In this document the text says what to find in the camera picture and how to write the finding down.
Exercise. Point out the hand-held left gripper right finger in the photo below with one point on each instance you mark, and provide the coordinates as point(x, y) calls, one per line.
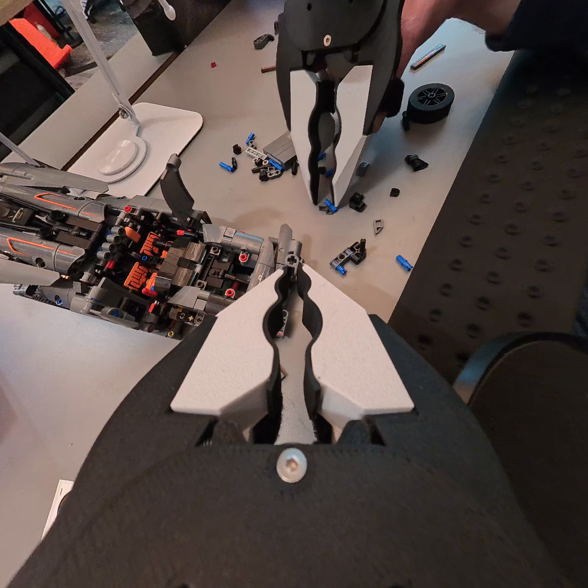
point(363, 367)

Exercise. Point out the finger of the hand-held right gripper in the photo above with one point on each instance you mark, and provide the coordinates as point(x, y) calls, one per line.
point(356, 115)
point(301, 115)

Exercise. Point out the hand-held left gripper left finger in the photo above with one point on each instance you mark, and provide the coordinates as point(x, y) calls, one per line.
point(220, 367)

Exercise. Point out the black lego assembly blue pins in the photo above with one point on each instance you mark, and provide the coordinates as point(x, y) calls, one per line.
point(349, 257)

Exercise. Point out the grey lego car model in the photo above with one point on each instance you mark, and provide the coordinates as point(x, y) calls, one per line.
point(92, 211)

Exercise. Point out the person's right forearm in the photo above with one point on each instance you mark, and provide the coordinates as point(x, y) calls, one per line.
point(551, 23)

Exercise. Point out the pile of loose lego pieces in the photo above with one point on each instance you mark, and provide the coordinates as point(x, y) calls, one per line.
point(266, 173)

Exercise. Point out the black lego wheel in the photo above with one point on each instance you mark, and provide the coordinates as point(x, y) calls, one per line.
point(429, 103)

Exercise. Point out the grey red striped lego tile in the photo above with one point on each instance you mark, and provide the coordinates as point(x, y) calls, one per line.
point(427, 57)

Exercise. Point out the blue lego pin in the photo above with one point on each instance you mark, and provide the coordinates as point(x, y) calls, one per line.
point(404, 262)

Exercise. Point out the person's right hand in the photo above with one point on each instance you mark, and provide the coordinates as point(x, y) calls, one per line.
point(436, 13)

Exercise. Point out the white metal book stand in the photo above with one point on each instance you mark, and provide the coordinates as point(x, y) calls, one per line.
point(174, 124)

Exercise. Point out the black dimpled mat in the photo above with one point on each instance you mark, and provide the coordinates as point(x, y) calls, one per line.
point(505, 206)

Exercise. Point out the black chair armrest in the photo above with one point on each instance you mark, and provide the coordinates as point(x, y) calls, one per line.
point(542, 436)

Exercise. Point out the white sticker sheet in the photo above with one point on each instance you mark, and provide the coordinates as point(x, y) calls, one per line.
point(57, 505)

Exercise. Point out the orange plastic bin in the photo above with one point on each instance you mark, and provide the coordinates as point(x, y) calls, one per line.
point(41, 41)

